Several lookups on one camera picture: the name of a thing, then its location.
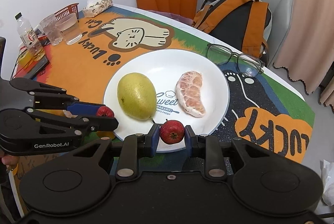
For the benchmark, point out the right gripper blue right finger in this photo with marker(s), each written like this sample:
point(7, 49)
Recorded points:
point(191, 141)

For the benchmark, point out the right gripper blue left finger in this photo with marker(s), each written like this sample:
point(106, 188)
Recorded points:
point(151, 140)

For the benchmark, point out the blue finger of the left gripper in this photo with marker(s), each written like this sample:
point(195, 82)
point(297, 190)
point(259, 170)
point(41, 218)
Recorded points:
point(82, 108)
point(98, 123)

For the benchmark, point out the red small fruit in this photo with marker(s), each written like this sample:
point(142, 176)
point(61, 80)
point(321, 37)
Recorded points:
point(172, 132)
point(104, 111)

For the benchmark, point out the large yellow-green pear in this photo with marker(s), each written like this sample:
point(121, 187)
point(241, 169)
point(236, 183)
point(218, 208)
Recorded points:
point(137, 96)

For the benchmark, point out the large peeled pomelo segment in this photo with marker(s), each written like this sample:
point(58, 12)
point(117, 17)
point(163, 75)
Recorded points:
point(188, 92)

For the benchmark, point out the orange mandarin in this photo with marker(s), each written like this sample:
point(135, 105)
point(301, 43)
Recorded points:
point(106, 134)

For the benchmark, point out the smaller yellow pear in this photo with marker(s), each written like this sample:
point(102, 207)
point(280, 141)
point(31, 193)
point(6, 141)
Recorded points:
point(62, 113)

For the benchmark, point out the person's left hand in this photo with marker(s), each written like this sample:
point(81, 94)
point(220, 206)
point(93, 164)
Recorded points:
point(11, 162)

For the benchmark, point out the black smartphone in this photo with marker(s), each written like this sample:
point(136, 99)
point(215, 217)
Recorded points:
point(33, 69)

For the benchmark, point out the yellow tape roll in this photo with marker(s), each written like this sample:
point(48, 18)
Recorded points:
point(25, 59)

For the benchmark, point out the white round plate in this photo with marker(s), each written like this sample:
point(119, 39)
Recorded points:
point(164, 68)

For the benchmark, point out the frosted plastic cup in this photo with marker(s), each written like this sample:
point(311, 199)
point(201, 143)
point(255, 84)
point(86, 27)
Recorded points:
point(69, 29)

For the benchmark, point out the colourful cat table mat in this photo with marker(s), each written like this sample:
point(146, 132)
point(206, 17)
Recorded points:
point(264, 109)

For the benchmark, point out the plastic drink bottle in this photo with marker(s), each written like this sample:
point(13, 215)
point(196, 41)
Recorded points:
point(29, 37)

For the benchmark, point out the clear textured drinking glass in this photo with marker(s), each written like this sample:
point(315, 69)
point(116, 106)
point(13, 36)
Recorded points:
point(48, 25)

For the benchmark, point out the dark-framed eyeglasses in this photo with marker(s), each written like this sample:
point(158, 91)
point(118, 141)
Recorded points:
point(245, 64)

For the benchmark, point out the red plastic basket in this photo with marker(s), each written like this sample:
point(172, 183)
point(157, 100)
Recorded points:
point(70, 9)

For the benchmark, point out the purple cloth on chair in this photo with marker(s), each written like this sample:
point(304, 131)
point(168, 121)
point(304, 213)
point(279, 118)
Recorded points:
point(173, 16)

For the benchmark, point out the orange and black backpack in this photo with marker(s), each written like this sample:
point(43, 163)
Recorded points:
point(243, 24)

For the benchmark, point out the white plastic bags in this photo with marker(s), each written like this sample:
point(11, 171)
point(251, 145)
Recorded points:
point(327, 175)

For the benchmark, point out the beige curtain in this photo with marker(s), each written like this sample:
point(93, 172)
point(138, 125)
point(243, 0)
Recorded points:
point(307, 52)

